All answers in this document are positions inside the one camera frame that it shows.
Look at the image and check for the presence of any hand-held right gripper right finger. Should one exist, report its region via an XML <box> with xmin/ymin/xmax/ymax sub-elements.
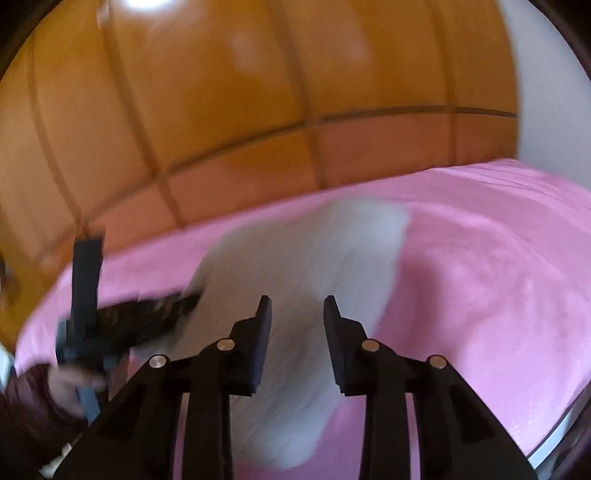
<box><xmin>323</xmin><ymin>295</ymin><xmax>539</xmax><ymax>480</ymax></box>

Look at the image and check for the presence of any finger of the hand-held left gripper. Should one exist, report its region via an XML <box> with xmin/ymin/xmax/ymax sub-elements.
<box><xmin>98</xmin><ymin>292</ymin><xmax>203</xmax><ymax>348</ymax></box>

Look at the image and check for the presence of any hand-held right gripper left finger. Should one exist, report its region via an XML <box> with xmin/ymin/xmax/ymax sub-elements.
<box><xmin>53</xmin><ymin>295</ymin><xmax>273</xmax><ymax>480</ymax></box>

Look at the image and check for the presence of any white knit sweater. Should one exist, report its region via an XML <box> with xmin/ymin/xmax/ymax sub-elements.
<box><xmin>127</xmin><ymin>198</ymin><xmax>413</xmax><ymax>472</ymax></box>

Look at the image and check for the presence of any person's left forearm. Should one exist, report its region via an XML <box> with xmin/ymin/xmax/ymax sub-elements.
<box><xmin>0</xmin><ymin>364</ymin><xmax>89</xmax><ymax>468</ymax></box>

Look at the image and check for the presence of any person's left hand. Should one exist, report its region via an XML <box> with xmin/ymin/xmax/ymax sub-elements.
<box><xmin>47</xmin><ymin>366</ymin><xmax>108</xmax><ymax>422</ymax></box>

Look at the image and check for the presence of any pink blanket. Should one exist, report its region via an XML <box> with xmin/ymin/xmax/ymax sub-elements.
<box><xmin>14</xmin><ymin>158</ymin><xmax>591</xmax><ymax>480</ymax></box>

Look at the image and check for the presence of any wooden panelled headboard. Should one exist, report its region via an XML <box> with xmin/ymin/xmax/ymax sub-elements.
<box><xmin>0</xmin><ymin>0</ymin><xmax>520</xmax><ymax>344</ymax></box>

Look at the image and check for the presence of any white bed frame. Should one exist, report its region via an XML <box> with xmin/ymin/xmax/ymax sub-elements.
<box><xmin>525</xmin><ymin>396</ymin><xmax>583</xmax><ymax>468</ymax></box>

